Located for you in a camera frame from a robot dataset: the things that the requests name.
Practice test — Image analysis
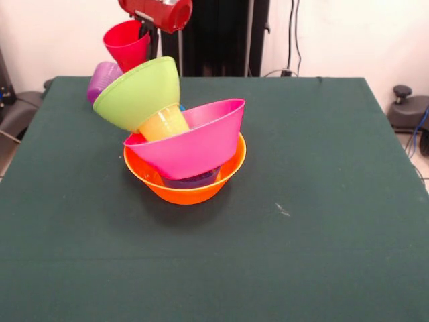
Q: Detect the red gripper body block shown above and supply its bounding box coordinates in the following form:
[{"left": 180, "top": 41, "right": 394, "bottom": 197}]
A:
[{"left": 117, "top": 0, "right": 194, "bottom": 34}]

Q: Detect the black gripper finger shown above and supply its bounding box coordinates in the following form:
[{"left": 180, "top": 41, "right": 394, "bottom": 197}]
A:
[
  {"left": 145, "top": 22, "right": 160, "bottom": 62},
  {"left": 137, "top": 18, "right": 151, "bottom": 40}
]

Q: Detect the red plastic cup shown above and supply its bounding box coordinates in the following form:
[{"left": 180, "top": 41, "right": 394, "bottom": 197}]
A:
[{"left": 103, "top": 19, "right": 151, "bottom": 74}]

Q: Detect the large green plastic bowl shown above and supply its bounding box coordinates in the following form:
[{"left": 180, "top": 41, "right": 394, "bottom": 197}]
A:
[{"left": 93, "top": 56, "right": 182, "bottom": 133}]

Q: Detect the purple plastic cup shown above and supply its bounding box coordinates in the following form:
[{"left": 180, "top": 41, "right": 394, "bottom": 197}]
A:
[{"left": 86, "top": 61, "right": 123, "bottom": 105}]

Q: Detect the yellow plastic cup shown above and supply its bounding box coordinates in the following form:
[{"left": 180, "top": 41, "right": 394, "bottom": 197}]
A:
[{"left": 137, "top": 103, "right": 191, "bottom": 142}]

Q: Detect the pink plastic bowl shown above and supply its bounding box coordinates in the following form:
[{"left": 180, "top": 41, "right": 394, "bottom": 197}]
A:
[{"left": 123, "top": 98, "right": 247, "bottom": 180}]

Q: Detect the orange plastic bowl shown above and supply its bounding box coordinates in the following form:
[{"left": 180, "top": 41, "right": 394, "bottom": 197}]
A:
[{"left": 123, "top": 132, "right": 247, "bottom": 206}]

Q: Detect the black floor stand base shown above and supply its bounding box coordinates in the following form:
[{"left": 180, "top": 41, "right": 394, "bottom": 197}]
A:
[
  {"left": 387, "top": 85, "right": 429, "bottom": 133},
  {"left": 0, "top": 89, "right": 44, "bottom": 142}
]

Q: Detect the black equipment box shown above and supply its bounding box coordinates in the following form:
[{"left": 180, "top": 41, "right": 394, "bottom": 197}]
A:
[{"left": 0, "top": 46, "right": 17, "bottom": 107}]

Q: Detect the dark green tablecloth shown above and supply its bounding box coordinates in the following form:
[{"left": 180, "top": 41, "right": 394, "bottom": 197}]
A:
[{"left": 0, "top": 76, "right": 429, "bottom": 322}]

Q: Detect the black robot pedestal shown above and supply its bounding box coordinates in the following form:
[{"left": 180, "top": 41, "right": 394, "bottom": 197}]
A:
[{"left": 160, "top": 0, "right": 271, "bottom": 77}]

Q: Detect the black wall cable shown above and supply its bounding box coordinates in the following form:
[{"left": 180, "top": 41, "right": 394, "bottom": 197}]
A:
[
  {"left": 286, "top": 0, "right": 296, "bottom": 70},
  {"left": 294, "top": 0, "right": 302, "bottom": 74}
]

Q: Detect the blue cable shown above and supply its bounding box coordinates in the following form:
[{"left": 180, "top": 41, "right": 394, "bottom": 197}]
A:
[{"left": 404, "top": 106, "right": 429, "bottom": 158}]

